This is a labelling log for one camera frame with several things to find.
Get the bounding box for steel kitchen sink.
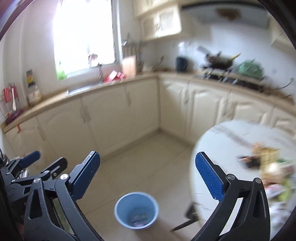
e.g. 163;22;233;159
66;82;101;96

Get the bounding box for black electric kettle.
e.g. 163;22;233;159
176;57;188;73

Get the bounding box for blue plastic trash bin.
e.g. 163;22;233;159
114;192;159;230

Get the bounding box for red plastic basin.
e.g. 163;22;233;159
104;70;125;82

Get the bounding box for kitchen window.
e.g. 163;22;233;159
52;1;116;77

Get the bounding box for black gas stove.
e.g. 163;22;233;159
195;68;265;92

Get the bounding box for large sauce bottle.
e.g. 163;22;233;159
26;70;42;106

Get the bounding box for round white marble table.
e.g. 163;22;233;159
190;120;295;240

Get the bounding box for cream upper cabinets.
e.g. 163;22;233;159
132;0;182;41

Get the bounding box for green dish soap bottle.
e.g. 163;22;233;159
56;68;67;80

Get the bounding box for gold snack packet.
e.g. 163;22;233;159
259;148;281;181

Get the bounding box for dark brown wrapper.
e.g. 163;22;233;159
238;155;261;168

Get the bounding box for black wok with lid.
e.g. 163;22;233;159
197;46;241;69

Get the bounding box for chrome sink faucet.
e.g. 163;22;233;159
88;53;103;83

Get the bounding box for cream cabinets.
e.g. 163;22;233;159
132;0;182;41
2;73;295;173

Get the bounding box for wooden cutting board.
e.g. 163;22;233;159
121;55;137;78

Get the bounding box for green electric cooker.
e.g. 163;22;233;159
237;59;264;79

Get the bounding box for black range hood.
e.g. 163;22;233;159
181;1;269;29

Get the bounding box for hanging utensil rack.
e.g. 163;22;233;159
121;32;144;72

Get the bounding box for cream lower cabinets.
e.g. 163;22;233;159
2;73;295;173

